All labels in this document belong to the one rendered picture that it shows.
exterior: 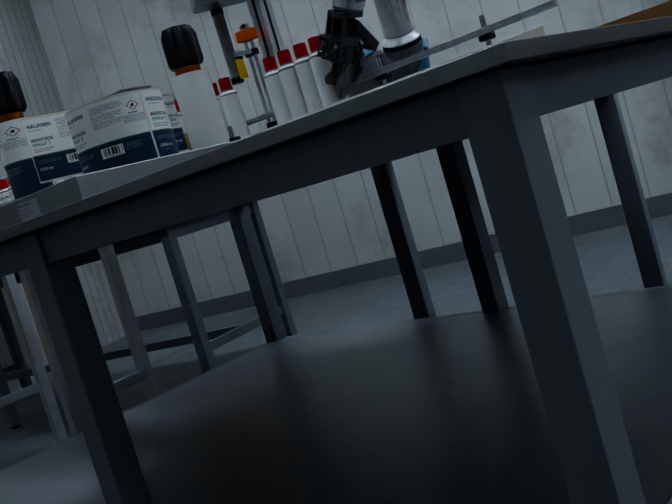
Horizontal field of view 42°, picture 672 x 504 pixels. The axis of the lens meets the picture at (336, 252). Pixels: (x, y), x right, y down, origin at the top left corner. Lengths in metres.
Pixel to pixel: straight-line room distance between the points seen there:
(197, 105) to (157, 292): 5.17
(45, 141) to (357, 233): 4.13
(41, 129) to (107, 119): 0.31
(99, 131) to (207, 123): 0.32
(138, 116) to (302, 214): 4.45
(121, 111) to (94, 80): 5.41
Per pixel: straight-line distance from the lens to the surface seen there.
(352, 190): 5.96
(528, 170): 0.95
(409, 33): 2.59
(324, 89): 2.14
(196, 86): 2.03
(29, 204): 1.74
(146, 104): 1.81
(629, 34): 1.19
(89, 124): 1.81
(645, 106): 5.30
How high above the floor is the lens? 0.75
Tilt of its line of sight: 5 degrees down
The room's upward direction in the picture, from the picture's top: 17 degrees counter-clockwise
